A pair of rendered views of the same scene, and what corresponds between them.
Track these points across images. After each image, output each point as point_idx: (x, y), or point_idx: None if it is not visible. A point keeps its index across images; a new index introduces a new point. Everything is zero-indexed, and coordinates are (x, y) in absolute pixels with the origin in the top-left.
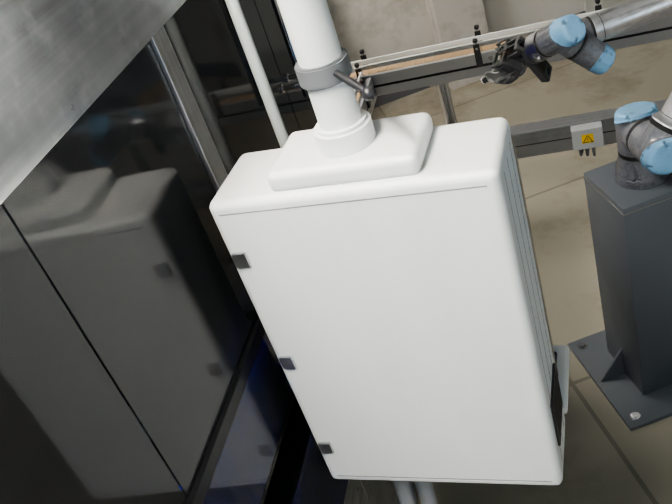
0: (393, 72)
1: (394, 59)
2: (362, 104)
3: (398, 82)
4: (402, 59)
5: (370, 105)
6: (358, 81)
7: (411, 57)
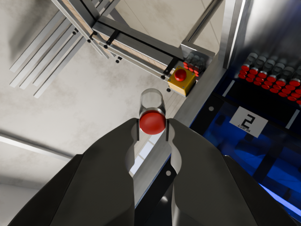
0: (79, 13)
1: (69, 15)
2: (122, 42)
3: (84, 4)
4: (66, 10)
5: (117, 30)
6: (102, 42)
7: (60, 3)
